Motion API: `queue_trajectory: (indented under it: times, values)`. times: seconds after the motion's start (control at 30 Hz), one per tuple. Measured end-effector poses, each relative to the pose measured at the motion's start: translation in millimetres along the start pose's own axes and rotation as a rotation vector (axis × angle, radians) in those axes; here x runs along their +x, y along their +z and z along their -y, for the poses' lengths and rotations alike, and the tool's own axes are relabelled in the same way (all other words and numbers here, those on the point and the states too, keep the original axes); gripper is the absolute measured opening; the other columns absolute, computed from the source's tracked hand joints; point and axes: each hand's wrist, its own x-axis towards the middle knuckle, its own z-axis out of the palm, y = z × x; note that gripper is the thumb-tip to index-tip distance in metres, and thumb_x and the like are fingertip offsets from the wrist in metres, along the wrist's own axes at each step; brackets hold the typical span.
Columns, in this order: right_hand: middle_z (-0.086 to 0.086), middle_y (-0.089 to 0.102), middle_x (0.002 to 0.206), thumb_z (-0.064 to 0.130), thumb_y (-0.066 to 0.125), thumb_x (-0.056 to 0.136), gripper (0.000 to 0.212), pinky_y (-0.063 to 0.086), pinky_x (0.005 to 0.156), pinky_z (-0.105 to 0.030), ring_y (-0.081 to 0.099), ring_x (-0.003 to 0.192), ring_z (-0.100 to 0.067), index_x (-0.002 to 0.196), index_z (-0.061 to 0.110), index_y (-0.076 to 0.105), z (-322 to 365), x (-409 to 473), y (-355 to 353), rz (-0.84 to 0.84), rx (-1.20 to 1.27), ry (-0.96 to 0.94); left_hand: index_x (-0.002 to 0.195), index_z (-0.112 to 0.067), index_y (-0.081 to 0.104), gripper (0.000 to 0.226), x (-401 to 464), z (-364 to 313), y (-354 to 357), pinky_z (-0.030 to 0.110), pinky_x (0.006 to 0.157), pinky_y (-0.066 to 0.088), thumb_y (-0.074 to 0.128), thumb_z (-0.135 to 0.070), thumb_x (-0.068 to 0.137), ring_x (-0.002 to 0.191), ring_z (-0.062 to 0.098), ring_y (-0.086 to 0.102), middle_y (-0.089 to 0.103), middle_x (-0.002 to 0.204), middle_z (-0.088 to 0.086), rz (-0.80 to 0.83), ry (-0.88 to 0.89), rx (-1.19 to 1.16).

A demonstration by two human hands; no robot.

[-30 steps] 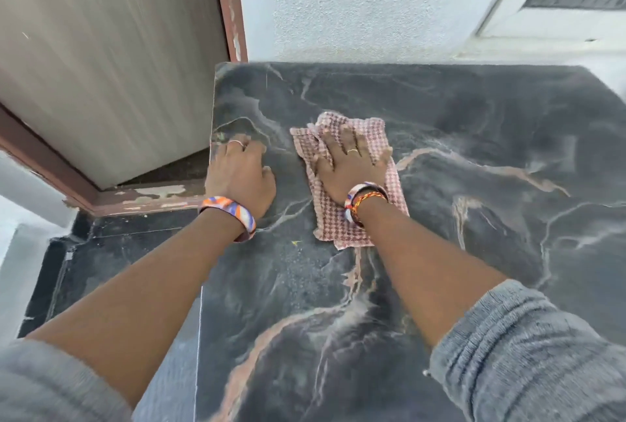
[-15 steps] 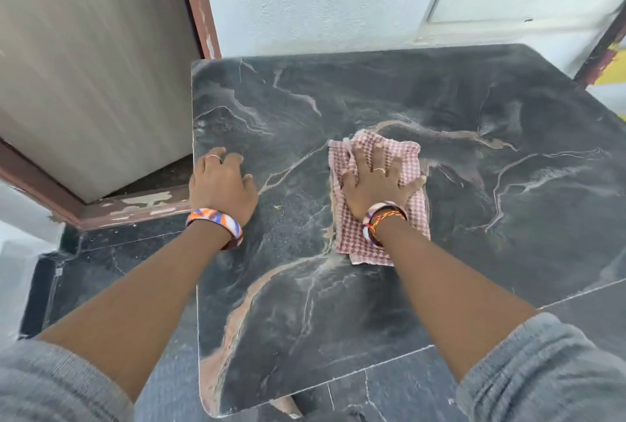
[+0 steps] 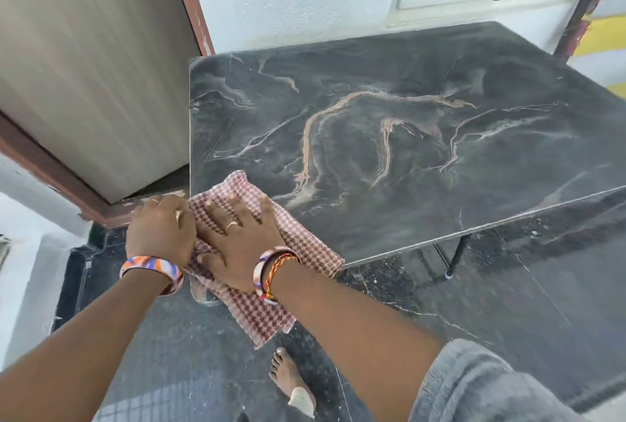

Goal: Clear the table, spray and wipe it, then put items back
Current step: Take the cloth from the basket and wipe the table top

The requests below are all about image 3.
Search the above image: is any person's left hand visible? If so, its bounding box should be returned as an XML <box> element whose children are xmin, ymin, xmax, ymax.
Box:
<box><xmin>126</xmin><ymin>194</ymin><xmax>197</xmax><ymax>273</ymax></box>

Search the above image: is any person's right hand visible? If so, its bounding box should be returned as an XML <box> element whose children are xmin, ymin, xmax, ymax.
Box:
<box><xmin>195</xmin><ymin>193</ymin><xmax>297</xmax><ymax>295</ymax></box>

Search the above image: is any red white checkered cloth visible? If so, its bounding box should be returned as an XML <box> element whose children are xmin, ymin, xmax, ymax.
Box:
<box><xmin>184</xmin><ymin>170</ymin><xmax>345</xmax><ymax>350</ymax></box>

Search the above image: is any person's right forearm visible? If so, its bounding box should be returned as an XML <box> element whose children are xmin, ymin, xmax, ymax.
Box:
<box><xmin>266</xmin><ymin>256</ymin><xmax>447</xmax><ymax>422</ymax></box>

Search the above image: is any person's left forearm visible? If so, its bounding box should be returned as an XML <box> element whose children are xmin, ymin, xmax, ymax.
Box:
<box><xmin>0</xmin><ymin>267</ymin><xmax>173</xmax><ymax>422</ymax></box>

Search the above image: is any red yellow thread wristband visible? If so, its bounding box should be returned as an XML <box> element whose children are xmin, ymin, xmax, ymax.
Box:
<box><xmin>259</xmin><ymin>252</ymin><xmax>300</xmax><ymax>303</ymax></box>

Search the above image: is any person's bare foot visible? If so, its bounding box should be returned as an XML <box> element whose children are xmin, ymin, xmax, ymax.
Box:
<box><xmin>267</xmin><ymin>347</ymin><xmax>317</xmax><ymax>420</ymax></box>

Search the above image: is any beige wooden door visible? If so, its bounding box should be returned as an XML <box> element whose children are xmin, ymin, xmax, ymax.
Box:
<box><xmin>0</xmin><ymin>0</ymin><xmax>202</xmax><ymax>205</ymax></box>

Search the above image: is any grey sleeve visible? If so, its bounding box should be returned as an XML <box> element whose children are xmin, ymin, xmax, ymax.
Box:
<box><xmin>409</xmin><ymin>338</ymin><xmax>626</xmax><ymax>422</ymax></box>

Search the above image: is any orange blue patterned bracelet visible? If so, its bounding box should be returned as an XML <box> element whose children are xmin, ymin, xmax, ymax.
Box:
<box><xmin>119</xmin><ymin>255</ymin><xmax>185</xmax><ymax>296</ymax></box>

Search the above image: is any pink purple patterned bracelet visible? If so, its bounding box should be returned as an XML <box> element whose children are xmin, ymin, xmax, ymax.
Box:
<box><xmin>252</xmin><ymin>246</ymin><xmax>297</xmax><ymax>298</ymax></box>

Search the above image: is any dark red door frame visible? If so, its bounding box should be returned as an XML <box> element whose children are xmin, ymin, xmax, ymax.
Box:
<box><xmin>0</xmin><ymin>0</ymin><xmax>216</xmax><ymax>230</ymax></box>

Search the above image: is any black metal table frame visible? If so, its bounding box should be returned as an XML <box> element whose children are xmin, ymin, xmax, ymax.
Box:
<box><xmin>415</xmin><ymin>234</ymin><xmax>472</xmax><ymax>282</ymax></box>

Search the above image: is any dark red post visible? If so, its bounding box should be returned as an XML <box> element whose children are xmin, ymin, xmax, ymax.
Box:
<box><xmin>554</xmin><ymin>0</ymin><xmax>626</xmax><ymax>61</ymax></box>

